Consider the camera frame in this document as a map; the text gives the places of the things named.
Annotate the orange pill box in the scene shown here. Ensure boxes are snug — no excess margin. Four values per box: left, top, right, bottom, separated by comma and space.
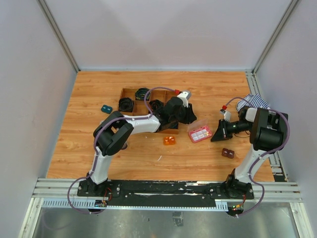
163, 136, 176, 146

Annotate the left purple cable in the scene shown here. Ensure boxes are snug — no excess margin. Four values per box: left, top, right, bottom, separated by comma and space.
67, 86, 182, 215

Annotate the black green coiled cable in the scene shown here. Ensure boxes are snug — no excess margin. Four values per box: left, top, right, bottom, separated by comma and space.
135, 87, 150, 101

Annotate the wooden compartment tray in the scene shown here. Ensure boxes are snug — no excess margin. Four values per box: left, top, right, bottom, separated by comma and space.
119, 88, 179, 134

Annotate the striped cloth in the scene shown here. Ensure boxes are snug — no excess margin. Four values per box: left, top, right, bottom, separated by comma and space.
236, 94, 270, 112

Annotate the brown pill box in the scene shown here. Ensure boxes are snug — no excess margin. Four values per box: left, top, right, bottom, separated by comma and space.
221, 148, 235, 159

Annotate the black coiled cable left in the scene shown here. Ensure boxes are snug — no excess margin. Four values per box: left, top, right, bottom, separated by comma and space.
117, 97, 135, 112

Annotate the white cap pill bottle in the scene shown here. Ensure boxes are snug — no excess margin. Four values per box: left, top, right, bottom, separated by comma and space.
121, 142, 128, 150

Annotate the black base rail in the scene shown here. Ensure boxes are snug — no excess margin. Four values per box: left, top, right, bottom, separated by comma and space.
77, 180, 254, 209

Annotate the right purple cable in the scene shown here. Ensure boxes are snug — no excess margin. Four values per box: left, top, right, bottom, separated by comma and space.
221, 96, 291, 219

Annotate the teal bottle cap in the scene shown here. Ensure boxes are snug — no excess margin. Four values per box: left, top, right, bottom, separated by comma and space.
101, 105, 113, 114

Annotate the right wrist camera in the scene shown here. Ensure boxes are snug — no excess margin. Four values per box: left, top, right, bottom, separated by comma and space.
219, 109, 231, 122

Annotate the purple cable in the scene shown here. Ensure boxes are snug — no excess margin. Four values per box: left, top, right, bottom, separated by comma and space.
67, 86, 182, 215
221, 96, 291, 219

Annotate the pink pill organizer box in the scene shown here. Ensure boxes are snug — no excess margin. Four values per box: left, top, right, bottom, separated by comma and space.
187, 119, 213, 143

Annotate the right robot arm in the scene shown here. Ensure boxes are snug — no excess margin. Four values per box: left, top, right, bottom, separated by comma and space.
210, 106, 290, 199

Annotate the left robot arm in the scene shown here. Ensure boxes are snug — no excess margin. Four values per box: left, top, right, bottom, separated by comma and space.
77, 95, 197, 197

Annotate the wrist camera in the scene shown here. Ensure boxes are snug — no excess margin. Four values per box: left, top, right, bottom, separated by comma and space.
219, 109, 231, 122
177, 90, 192, 108

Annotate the black red coiled cable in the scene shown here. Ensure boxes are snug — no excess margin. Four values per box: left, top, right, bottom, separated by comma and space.
148, 99, 164, 111

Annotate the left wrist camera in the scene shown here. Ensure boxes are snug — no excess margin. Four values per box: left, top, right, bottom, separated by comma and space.
177, 90, 192, 108

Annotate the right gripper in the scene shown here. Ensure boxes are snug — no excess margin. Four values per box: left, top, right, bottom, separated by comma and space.
211, 119, 252, 142

